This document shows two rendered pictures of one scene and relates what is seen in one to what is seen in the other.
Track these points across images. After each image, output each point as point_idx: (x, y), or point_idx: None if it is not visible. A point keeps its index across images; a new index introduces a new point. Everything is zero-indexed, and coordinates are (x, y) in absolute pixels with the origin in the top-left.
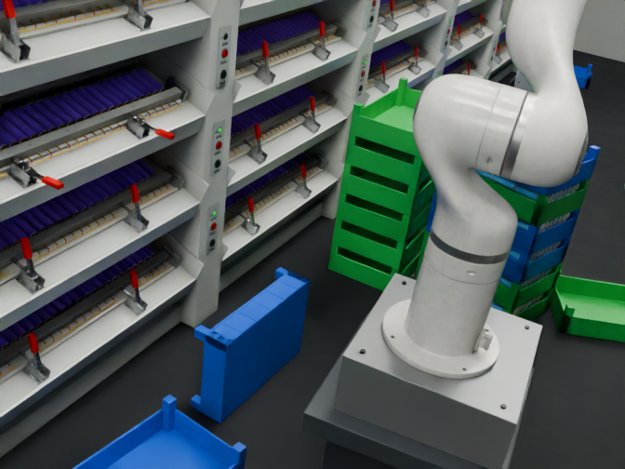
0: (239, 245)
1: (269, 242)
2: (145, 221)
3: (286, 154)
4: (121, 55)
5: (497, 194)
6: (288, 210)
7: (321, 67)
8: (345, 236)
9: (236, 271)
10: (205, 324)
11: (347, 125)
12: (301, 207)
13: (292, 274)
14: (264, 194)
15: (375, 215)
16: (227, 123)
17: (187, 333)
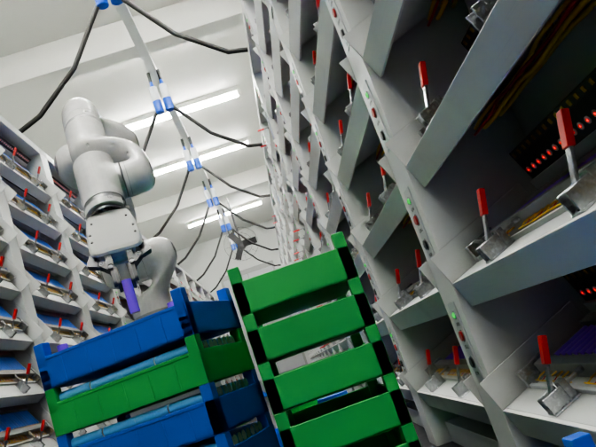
0: (426, 390)
1: (477, 435)
2: (376, 316)
3: (408, 310)
4: (337, 214)
5: (141, 294)
6: (448, 395)
7: (384, 214)
8: (377, 437)
9: (461, 435)
10: (427, 444)
11: (444, 305)
12: (460, 407)
13: (332, 395)
14: (459, 364)
15: (326, 403)
16: (366, 261)
17: (427, 441)
